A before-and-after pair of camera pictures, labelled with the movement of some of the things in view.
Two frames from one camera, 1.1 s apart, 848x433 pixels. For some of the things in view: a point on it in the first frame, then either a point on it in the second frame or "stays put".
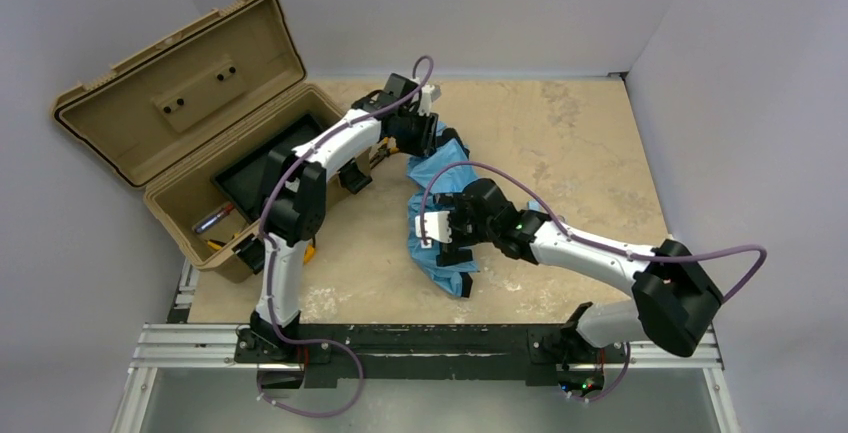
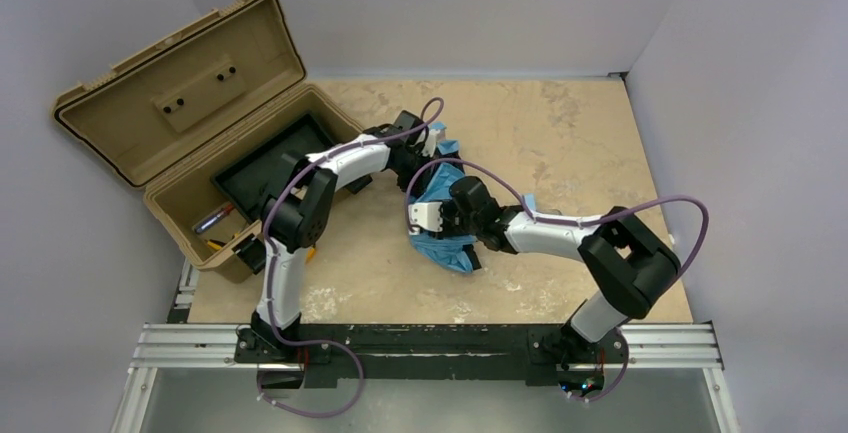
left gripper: (416, 132) -> (411, 169)
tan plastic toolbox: (187, 107) stays put
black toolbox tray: (242, 181) stays put
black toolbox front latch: (251, 251) stays put
